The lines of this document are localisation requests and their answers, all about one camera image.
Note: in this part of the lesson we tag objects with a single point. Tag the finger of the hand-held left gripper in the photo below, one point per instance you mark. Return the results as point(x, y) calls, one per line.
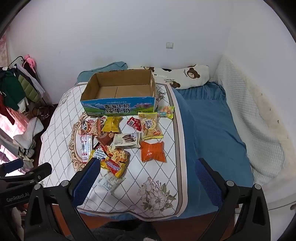
point(34, 172)
point(13, 165)

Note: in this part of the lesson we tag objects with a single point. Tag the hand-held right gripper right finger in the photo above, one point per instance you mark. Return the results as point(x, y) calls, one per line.
point(208, 180)

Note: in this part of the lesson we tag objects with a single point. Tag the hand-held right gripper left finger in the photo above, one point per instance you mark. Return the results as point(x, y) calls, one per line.
point(86, 180)

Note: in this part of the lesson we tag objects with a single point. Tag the clear white snack packet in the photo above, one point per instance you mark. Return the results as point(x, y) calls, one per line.
point(110, 182)

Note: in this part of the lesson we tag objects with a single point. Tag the yellow red noodle packet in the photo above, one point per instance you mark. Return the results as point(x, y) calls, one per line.
point(114, 160)

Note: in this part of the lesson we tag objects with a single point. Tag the white red strip packet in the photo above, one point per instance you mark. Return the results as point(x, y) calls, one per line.
point(85, 144)

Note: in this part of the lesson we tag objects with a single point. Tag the brown round snack packet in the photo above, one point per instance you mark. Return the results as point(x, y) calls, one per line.
point(104, 139)

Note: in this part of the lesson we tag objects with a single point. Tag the white chocolate wafer packet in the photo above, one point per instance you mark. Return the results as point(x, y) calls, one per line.
point(126, 140)

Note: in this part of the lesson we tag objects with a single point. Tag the yellow snack packet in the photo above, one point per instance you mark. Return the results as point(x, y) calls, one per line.
point(111, 124)

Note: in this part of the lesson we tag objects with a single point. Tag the orange snack packet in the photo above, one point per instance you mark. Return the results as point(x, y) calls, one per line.
point(153, 151)

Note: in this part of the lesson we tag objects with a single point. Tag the cardboard box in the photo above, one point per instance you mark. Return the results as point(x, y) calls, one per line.
point(115, 109)

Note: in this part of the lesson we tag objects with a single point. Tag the clear yellow rice cracker packet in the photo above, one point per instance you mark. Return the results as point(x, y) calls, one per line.
point(150, 127)

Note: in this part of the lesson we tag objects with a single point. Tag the person's left forearm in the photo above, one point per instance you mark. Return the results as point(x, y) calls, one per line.
point(16, 222)

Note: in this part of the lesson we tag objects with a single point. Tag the white crumpled cloth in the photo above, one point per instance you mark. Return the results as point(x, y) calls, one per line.
point(27, 133)

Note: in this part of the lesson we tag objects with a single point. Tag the blue bedsheet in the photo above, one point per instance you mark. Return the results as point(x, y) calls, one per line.
point(212, 129)

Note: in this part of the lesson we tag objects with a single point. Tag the cartoon face snack packet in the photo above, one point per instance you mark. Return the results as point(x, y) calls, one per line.
point(86, 127)

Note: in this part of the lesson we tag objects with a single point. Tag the red garment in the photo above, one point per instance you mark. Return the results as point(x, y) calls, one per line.
point(4, 111)

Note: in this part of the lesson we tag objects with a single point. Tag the dark green jacket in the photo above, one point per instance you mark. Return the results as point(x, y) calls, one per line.
point(9, 90)

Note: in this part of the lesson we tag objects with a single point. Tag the red triangular snack packet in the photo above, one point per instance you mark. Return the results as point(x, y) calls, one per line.
point(134, 122)

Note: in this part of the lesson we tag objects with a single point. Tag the olive puffer vest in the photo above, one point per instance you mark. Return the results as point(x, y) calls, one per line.
point(29, 90)

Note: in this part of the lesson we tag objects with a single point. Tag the pastel candy bag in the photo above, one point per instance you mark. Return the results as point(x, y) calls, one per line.
point(166, 111)

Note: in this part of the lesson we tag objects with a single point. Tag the white textured blanket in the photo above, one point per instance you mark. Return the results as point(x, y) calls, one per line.
point(254, 111)

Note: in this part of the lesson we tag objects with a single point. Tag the bear print pillow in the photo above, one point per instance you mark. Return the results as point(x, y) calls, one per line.
point(192, 78)

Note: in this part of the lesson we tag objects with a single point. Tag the pink plush item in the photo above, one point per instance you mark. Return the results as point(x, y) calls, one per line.
point(30, 60)

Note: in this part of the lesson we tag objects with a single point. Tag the blue towel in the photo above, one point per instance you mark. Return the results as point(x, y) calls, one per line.
point(104, 68)

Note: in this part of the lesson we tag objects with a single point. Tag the pink curtain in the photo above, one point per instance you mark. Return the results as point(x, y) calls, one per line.
point(3, 49)

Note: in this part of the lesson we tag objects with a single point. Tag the white wall switch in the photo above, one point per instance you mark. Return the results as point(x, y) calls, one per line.
point(169, 45)

